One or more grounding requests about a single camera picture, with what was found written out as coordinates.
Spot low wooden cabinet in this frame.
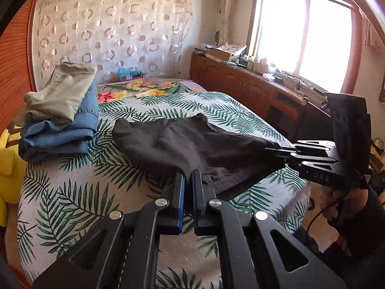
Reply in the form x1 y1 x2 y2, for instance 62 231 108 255
189 53 334 142

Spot folded blue jeans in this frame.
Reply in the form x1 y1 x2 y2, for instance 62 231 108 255
19 78 100 163

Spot person's right hand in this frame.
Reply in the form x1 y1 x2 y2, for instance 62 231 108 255
319 187 346 226

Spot floral bed sheet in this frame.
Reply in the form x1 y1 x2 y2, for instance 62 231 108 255
96 78 208 100

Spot folded beige pants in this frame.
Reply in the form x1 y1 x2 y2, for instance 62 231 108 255
13 63 97 127

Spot dark grey shorts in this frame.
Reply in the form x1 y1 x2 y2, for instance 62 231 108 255
112 113 291 196

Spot blue toy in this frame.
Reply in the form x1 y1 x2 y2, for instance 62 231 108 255
117 66 145 81

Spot leaf print bed cover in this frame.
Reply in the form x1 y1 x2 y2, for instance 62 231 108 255
16 92 312 289

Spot printed paper sheet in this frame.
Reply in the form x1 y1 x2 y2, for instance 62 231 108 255
221 44 247 55

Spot beige window curtain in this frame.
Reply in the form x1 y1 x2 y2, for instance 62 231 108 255
217 0 259 47
359 7 385 49

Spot black cable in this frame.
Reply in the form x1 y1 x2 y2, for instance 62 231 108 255
304 200 334 244

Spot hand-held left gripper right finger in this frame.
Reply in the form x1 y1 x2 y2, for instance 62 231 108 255
192 169 349 289

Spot circle pattern sheer curtain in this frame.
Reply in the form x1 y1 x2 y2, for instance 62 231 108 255
30 0 193 92

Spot cardboard box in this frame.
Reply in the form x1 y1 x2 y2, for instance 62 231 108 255
207 46 238 62

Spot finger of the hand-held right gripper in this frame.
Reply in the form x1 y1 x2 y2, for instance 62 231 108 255
281 140 337 157
264 147 342 170

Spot wooden slatted wardrobe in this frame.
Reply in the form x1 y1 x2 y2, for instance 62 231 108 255
0 0 41 133

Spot person's right forearm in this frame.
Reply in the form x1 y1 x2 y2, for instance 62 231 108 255
337 184 385 259

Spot yellow cloth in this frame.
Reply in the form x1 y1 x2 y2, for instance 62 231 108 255
0 128 27 226

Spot wooden frame window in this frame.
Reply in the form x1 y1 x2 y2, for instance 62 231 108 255
247 0 364 94

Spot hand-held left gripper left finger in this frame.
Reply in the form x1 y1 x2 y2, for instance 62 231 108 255
32 171 187 289

